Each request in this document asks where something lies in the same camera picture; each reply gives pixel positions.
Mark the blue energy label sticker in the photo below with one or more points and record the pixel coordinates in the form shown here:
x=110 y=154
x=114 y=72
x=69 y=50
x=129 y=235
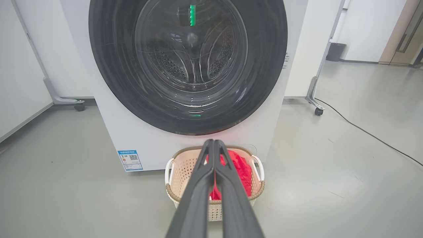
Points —
x=130 y=160

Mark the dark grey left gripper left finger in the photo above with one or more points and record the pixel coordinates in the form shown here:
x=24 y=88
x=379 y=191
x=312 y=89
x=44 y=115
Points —
x=195 y=198

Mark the white front-load washing machine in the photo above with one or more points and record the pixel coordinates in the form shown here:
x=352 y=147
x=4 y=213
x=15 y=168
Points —
x=158 y=145

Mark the metal partition leg with caster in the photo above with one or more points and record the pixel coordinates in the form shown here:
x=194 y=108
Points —
x=312 y=89
x=49 y=89

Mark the dark grey waste bin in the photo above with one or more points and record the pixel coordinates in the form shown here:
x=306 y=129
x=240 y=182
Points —
x=336 y=52

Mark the black round glass washer door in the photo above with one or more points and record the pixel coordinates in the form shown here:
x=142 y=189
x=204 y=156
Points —
x=109 y=66

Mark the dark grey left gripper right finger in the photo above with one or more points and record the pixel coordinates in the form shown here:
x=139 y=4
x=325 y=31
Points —
x=234 y=198

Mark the white partition panel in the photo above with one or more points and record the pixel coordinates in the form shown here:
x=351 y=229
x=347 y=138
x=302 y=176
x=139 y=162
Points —
x=314 y=49
x=56 y=49

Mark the red garment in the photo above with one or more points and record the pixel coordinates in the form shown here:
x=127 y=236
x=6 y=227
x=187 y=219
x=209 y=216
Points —
x=216 y=195
x=243 y=168

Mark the printed text label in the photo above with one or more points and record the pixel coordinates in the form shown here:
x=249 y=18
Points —
x=286 y=61

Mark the beige perforated laundry basket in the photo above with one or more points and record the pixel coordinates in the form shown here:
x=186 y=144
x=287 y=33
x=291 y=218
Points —
x=185 y=172

